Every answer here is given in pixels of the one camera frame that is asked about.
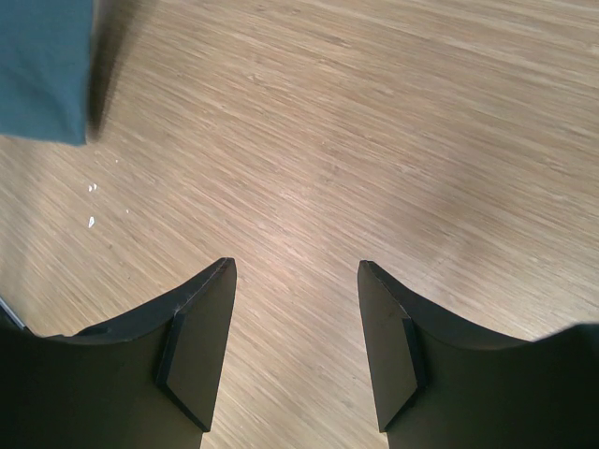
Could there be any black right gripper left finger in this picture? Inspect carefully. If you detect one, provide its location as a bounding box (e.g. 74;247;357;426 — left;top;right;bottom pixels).
1;258;237;448

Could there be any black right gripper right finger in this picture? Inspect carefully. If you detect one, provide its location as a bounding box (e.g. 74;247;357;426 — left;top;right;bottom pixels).
358;260;598;448

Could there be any blue t shirt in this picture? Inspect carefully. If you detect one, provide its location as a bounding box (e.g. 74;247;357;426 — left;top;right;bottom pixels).
1;0;94;146

